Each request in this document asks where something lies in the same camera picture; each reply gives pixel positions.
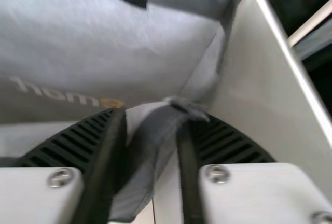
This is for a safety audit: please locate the dark grey bag with straps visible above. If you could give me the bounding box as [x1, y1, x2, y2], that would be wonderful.
[0, 0, 251, 222]

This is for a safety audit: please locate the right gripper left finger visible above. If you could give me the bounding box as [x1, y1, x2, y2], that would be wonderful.
[0, 107, 128, 224]

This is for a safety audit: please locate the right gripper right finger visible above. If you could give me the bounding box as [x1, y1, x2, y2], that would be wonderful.
[176, 114, 332, 224]

